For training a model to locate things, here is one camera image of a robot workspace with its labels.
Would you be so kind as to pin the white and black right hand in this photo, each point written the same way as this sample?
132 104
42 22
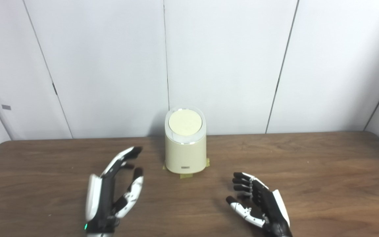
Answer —
271 210

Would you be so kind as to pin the white and black left hand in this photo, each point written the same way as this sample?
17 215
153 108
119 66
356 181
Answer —
100 204

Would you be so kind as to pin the cream-colored bin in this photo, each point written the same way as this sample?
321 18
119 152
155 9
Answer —
185 154

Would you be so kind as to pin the round cream bin lid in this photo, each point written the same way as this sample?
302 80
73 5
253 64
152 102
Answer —
185 121

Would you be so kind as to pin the small grey wall label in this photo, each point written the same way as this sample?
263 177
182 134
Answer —
6 107

